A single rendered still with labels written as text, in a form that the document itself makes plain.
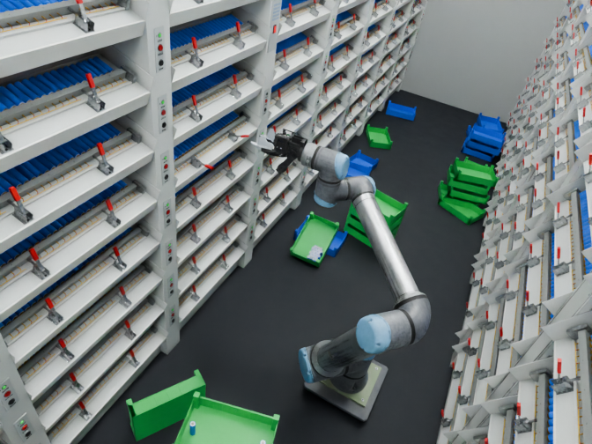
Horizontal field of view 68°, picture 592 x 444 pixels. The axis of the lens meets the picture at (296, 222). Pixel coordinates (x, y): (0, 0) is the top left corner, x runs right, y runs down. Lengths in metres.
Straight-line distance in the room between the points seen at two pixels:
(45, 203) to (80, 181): 0.12
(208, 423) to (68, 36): 1.23
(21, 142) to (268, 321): 1.62
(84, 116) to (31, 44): 0.22
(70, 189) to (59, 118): 0.20
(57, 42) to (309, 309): 1.84
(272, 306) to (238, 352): 0.35
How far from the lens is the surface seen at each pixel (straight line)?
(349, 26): 3.09
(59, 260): 1.42
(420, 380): 2.44
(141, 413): 1.94
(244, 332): 2.37
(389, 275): 1.55
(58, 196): 1.32
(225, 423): 1.67
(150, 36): 1.35
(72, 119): 1.25
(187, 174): 1.73
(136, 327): 1.97
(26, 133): 1.20
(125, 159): 1.44
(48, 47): 1.14
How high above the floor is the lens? 1.91
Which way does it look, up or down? 39 degrees down
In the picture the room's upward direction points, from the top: 11 degrees clockwise
